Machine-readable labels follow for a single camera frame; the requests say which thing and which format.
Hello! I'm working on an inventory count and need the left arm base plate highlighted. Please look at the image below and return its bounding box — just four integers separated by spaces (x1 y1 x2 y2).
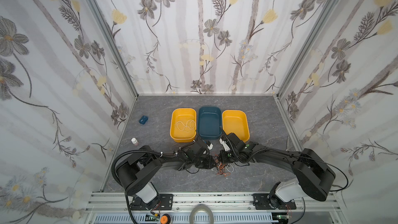
130 194 174 211

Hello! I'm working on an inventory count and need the tape roll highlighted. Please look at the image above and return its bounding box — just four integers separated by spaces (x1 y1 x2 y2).
189 204 215 224

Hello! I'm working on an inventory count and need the small white bottle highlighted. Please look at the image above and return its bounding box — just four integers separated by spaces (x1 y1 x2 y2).
131 138 139 146

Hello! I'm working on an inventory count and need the right yellow plastic bin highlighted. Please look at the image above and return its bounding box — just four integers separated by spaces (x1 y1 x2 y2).
222 110 250 142

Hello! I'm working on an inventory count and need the yellow plastic bin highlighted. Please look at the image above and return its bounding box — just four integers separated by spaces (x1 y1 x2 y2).
222 110 250 142
170 108 197 143

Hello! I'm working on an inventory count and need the white cable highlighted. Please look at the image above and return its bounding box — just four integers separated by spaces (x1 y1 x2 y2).
175 119 196 133

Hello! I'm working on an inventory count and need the black cable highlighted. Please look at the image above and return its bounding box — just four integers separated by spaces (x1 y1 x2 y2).
212 158 234 175

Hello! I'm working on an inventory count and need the left yellow plastic bin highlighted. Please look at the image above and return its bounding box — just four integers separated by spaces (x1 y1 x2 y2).
170 108 197 143

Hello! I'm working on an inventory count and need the aluminium frame rail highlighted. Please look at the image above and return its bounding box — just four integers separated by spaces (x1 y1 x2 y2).
80 192 348 224

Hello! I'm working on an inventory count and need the teal plastic bin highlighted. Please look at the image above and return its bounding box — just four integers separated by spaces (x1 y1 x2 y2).
197 106 222 141

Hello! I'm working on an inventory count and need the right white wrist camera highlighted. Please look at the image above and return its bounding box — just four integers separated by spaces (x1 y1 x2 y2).
219 139 231 152

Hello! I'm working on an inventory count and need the small blue object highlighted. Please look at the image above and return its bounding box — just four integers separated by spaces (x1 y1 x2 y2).
139 115 149 125

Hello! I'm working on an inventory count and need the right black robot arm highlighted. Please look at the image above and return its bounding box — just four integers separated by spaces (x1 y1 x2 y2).
219 133 336 208

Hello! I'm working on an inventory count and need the orange button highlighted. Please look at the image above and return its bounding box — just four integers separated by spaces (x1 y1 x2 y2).
160 214 173 224

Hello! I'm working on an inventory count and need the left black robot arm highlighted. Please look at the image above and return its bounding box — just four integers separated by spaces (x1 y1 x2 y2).
111 140 216 209

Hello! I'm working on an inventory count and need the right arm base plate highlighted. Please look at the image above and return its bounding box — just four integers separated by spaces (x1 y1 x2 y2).
252 194 296 210

